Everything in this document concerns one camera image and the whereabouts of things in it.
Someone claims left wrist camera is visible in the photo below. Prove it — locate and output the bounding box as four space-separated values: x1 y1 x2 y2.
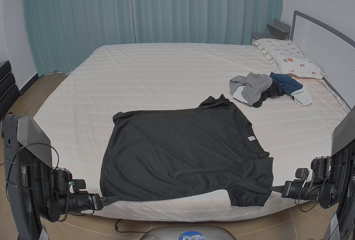
73 179 87 192

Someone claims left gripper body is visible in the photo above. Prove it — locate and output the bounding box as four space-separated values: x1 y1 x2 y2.
72 191 104 211

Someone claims pile of clothes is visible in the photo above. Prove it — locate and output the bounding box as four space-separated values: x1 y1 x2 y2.
229 72 313 108

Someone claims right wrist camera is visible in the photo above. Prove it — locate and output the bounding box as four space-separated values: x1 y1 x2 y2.
295 168 310 181

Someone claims black cable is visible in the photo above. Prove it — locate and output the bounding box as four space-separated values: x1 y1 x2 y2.
4 143 60 192
114 218 146 234
297 199 317 212

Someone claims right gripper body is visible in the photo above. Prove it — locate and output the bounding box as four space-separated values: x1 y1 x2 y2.
281 181 306 200

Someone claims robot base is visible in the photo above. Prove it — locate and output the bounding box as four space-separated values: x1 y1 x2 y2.
139 224 234 240

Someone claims black chest of drawers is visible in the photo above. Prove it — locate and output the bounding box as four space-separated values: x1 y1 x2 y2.
0 60 21 113

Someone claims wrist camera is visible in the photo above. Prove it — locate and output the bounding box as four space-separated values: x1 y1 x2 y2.
73 179 87 192
295 168 310 181

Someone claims grey bedside table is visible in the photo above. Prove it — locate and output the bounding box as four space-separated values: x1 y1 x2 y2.
252 18 291 45

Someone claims white printed pillow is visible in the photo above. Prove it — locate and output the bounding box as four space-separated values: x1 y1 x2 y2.
254 38 327 80

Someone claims bed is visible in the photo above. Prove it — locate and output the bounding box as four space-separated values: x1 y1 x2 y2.
26 10 355 229

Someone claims black T-shirt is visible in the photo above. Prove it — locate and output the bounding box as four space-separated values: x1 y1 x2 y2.
99 94 275 208

